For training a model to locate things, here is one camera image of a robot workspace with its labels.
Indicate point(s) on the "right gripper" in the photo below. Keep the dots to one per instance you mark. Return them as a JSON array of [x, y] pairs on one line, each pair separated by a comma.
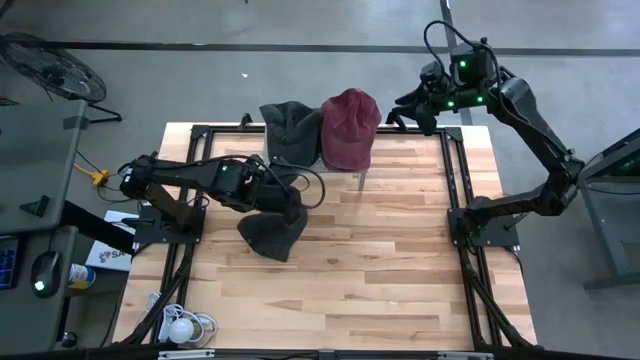
[[435, 75]]

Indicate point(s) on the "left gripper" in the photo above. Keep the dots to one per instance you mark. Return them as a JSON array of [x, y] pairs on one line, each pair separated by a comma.
[[295, 210]]

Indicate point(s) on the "dark grey baseball cap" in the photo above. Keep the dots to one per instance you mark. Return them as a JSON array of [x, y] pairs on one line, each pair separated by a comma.
[[290, 130], [270, 242]]

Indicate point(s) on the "maroon baseball cap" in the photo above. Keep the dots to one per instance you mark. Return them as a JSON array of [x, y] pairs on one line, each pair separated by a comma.
[[350, 130]]

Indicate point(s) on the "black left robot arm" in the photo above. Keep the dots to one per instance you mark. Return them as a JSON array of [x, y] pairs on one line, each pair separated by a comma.
[[190, 172]]

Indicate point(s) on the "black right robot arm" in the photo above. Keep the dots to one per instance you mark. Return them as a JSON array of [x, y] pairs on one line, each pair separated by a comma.
[[530, 120]]

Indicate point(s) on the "pale green mesh stand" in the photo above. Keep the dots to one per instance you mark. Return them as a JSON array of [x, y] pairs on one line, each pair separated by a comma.
[[363, 181]]

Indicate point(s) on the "white round bulb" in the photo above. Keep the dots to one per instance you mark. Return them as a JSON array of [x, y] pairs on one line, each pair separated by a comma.
[[181, 331]]

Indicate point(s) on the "white printed cardboard box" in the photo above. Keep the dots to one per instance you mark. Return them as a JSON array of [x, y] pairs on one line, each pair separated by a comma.
[[107, 257]]

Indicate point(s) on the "black diagonal beam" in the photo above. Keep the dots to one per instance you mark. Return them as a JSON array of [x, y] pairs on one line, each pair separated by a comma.
[[95, 225]]

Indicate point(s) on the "white yellow can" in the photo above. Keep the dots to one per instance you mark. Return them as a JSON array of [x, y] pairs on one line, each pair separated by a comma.
[[82, 276]]

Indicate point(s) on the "black tape piece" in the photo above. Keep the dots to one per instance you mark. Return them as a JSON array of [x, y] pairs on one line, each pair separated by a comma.
[[75, 122]]

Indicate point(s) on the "black computer mouse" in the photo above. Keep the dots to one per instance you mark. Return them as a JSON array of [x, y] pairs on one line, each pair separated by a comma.
[[46, 272]]

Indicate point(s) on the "black wedge block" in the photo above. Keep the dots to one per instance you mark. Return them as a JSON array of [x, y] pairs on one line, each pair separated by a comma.
[[36, 206]]

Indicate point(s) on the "black round cap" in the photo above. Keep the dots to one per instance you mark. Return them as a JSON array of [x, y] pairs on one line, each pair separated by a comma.
[[69, 340]]

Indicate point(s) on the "grey metal stand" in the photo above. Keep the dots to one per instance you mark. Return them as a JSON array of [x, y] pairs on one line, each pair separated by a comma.
[[612, 281]]

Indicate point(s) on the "grey desk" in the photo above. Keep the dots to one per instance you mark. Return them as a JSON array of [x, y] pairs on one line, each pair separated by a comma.
[[30, 160], [20, 320]]

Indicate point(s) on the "black floor fan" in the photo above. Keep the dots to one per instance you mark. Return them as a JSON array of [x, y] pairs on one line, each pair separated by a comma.
[[60, 75]]

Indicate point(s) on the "black keyboard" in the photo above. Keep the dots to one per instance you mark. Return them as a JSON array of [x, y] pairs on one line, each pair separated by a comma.
[[7, 262]]

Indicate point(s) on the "black aluminium table frame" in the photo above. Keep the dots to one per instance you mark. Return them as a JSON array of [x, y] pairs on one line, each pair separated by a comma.
[[454, 135]]

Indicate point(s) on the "silver metal bracket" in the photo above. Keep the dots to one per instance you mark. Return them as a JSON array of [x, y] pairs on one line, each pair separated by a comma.
[[465, 356], [185, 354]]

